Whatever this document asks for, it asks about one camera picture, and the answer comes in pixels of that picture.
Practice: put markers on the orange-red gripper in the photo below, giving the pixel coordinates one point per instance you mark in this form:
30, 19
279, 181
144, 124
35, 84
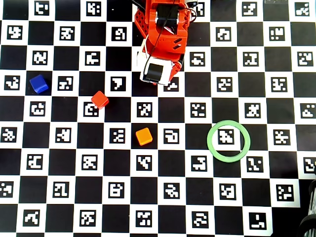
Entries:
156, 70

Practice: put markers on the red cube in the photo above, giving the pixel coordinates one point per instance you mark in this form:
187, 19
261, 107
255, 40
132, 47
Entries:
99, 100

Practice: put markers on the blue cube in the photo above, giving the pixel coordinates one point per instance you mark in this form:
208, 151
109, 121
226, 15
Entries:
38, 84

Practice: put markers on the orange cube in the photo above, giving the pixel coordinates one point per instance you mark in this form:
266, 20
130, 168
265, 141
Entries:
144, 136

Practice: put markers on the black white marker checkerboard mat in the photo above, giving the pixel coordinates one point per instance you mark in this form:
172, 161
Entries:
63, 163

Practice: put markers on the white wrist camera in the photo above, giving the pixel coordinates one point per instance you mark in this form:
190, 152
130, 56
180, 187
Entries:
158, 70

